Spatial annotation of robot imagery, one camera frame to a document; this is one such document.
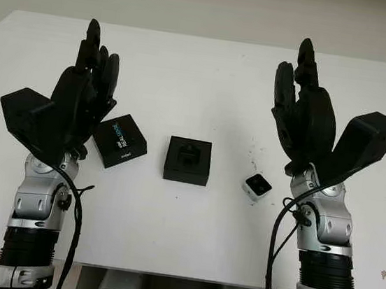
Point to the small silver depth camera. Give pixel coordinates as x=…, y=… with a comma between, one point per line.
x=257, y=185

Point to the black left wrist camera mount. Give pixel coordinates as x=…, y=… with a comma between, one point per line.
x=24, y=113

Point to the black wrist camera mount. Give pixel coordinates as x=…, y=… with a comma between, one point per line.
x=24, y=113
x=362, y=140

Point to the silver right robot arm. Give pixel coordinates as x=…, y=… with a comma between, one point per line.
x=333, y=232

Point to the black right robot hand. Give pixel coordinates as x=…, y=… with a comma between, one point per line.
x=311, y=124

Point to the black Intel RealSense box lid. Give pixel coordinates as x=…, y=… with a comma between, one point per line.
x=121, y=141

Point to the black camera box base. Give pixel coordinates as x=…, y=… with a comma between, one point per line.
x=175, y=170

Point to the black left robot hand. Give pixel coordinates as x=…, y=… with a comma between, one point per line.
x=76, y=91

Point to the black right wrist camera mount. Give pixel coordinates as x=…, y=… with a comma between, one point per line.
x=362, y=140

